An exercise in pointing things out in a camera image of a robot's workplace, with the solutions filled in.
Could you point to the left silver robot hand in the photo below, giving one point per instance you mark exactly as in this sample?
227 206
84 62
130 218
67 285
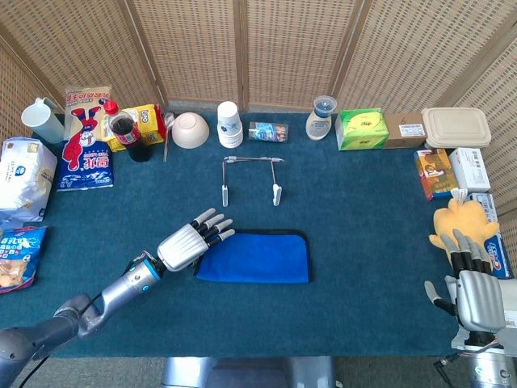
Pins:
182 246

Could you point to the white labelled box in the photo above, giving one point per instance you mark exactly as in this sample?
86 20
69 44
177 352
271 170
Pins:
470 169

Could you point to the red white blue snack bag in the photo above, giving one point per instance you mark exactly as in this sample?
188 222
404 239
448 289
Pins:
82 161

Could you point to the woven bamboo folding screen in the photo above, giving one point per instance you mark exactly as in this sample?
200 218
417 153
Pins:
282 48

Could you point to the metal spoon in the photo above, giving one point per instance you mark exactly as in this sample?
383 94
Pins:
168 119

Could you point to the white paper cup stack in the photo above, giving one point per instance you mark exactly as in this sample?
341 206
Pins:
229 121

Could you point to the white plastic pitcher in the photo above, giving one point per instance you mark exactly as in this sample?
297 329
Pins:
42 123

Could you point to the yellow plush toy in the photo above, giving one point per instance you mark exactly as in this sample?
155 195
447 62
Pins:
464 218

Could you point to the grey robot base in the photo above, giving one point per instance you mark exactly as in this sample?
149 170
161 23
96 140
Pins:
250 374

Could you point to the white and blue box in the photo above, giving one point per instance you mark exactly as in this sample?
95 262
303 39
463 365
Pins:
486 202

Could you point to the cream upturned bowl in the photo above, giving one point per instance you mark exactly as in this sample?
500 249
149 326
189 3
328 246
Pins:
190 131

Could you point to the blue chips bag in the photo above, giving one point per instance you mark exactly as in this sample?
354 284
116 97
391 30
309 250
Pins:
20 258

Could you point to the cream detergent bottle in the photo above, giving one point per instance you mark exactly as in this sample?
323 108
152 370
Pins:
319 127

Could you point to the cola bottle red label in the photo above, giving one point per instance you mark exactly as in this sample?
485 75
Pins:
125 133

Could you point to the brown cardboard box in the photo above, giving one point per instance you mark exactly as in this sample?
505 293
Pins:
406 131

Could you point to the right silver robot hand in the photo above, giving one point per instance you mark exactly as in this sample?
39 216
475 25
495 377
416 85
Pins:
480 299

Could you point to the blue white toothpaste box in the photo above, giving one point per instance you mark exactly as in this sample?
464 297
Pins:
501 258

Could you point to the clear candy box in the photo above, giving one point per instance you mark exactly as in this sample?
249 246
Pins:
268 132

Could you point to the white plastic pouch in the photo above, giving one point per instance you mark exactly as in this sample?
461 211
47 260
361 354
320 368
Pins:
451 287

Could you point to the yellow biscuit bag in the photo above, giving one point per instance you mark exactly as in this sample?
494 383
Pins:
149 121

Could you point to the white blue-printed bag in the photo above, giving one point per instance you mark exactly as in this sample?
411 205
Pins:
24 178

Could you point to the blue table cloth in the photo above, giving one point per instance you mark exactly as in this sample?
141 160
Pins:
363 262

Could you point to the green tissue pack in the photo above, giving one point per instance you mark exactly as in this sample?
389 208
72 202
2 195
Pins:
361 129

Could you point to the grey and blue cloth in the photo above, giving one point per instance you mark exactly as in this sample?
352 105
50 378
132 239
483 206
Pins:
258 258

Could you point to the beige lidded food container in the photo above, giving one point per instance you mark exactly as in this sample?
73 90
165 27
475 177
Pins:
456 127

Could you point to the orange and blue box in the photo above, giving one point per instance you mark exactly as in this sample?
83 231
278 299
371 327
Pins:
436 174

